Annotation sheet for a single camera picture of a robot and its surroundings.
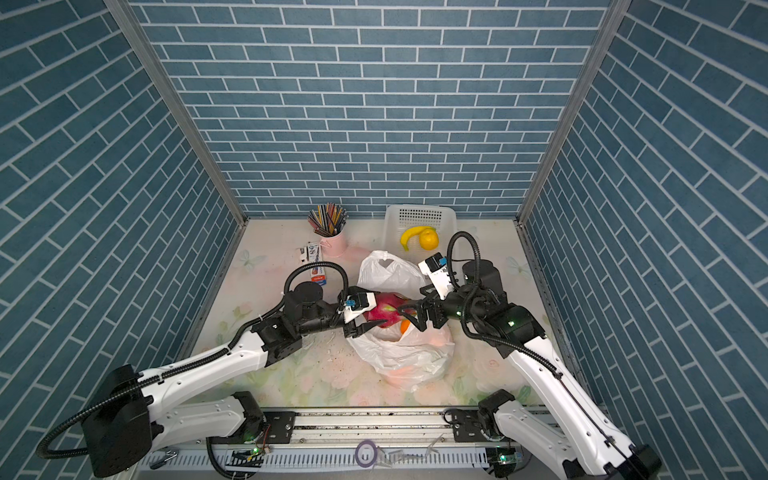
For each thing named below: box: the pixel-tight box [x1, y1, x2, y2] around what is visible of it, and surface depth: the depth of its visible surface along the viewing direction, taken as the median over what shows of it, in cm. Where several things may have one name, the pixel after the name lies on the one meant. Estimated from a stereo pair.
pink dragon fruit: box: [364, 292, 410, 328], surface depth 71 cm
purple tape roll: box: [355, 440, 378, 468], surface depth 72 cm
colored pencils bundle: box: [307, 202, 349, 237], surface depth 104 cm
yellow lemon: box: [419, 229, 439, 251], surface depth 110 cm
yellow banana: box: [400, 226, 436, 252], surface depth 114 cm
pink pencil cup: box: [320, 222, 348, 260], surface depth 105 cm
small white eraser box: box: [298, 246, 308, 265], surface depth 110 cm
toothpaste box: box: [307, 242, 327, 286], surface depth 110 cm
